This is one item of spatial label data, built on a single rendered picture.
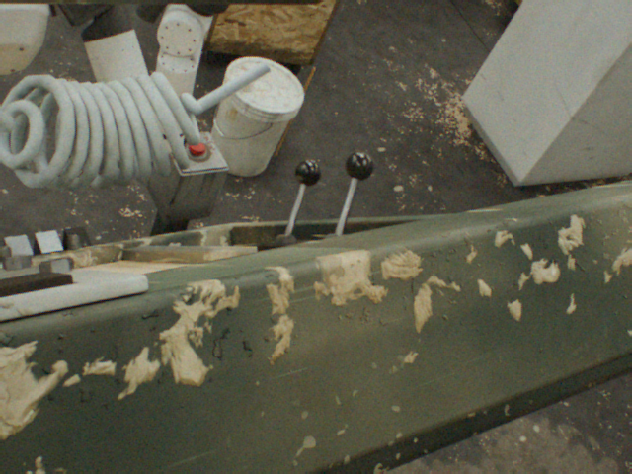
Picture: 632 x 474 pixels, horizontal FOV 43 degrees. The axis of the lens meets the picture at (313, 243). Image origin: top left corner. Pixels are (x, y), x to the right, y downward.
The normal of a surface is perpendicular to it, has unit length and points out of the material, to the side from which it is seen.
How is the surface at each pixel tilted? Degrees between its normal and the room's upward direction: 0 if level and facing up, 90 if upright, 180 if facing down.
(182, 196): 90
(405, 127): 0
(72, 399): 39
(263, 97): 0
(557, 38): 90
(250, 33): 90
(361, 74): 0
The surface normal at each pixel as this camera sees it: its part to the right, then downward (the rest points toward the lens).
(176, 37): -0.04, 0.69
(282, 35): 0.21, 0.78
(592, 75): -0.85, 0.11
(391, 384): 0.55, 0.00
